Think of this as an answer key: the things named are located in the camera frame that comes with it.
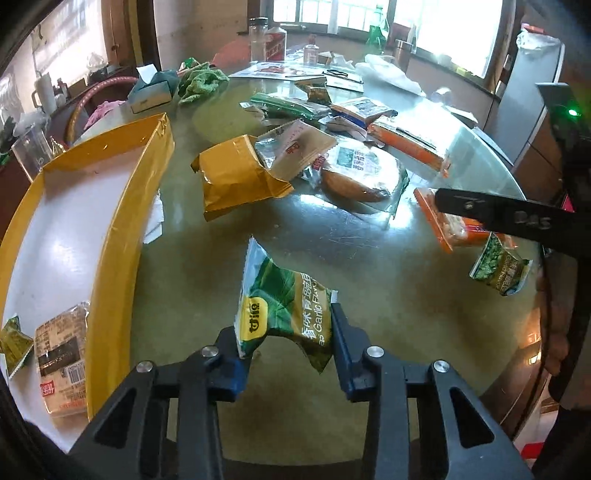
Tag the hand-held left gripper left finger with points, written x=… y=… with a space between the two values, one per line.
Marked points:
x=233 y=369

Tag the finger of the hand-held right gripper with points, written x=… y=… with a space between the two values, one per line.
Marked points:
x=508 y=217

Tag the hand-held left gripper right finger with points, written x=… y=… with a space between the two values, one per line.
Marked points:
x=348 y=364

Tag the green pea snack packet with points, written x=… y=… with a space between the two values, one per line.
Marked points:
x=496 y=267
x=286 y=304

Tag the blue cracker packet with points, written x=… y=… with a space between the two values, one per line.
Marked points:
x=364 y=108

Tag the yellow cardboard box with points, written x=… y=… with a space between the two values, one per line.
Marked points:
x=138 y=194

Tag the person's right hand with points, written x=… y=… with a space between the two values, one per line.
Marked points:
x=554 y=323

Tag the orange snack packet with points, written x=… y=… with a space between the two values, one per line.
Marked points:
x=406 y=143
x=443 y=230

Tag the grey cabinet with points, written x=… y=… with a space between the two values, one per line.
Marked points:
x=526 y=106

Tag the round bread packet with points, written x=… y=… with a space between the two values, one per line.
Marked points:
x=360 y=180

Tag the white tissue paper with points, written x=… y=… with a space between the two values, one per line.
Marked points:
x=154 y=221

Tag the beige cracker packet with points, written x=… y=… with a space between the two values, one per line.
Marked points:
x=60 y=350

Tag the white plastic bag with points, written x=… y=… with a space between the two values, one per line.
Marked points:
x=388 y=74

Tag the yellow foil bag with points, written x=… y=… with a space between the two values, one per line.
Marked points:
x=231 y=175

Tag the small green snack packet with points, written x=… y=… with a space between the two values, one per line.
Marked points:
x=14 y=344

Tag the silver white snack packet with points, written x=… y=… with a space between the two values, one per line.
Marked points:
x=295 y=147

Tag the black scissors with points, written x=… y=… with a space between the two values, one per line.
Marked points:
x=337 y=72

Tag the long green snack packet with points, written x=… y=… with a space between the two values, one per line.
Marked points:
x=286 y=105

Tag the small clear glass bottle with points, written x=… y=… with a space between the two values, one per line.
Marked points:
x=311 y=51

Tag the printed paper leaflet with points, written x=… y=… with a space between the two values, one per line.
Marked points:
x=272 y=70

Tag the pink cloth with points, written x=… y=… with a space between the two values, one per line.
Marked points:
x=104 y=113

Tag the white bottle with red label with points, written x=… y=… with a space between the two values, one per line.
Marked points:
x=275 y=46

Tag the green cloth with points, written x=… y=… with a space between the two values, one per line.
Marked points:
x=201 y=81

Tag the teal tissue box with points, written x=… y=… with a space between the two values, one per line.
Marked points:
x=150 y=90

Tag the clear measuring cup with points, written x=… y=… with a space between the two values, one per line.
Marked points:
x=32 y=154

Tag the glass jar with black lid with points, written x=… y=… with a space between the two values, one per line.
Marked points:
x=257 y=41

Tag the pink hoop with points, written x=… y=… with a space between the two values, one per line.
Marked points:
x=81 y=104

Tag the red chair back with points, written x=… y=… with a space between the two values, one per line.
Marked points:
x=233 y=51

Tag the white jug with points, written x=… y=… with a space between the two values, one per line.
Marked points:
x=45 y=92

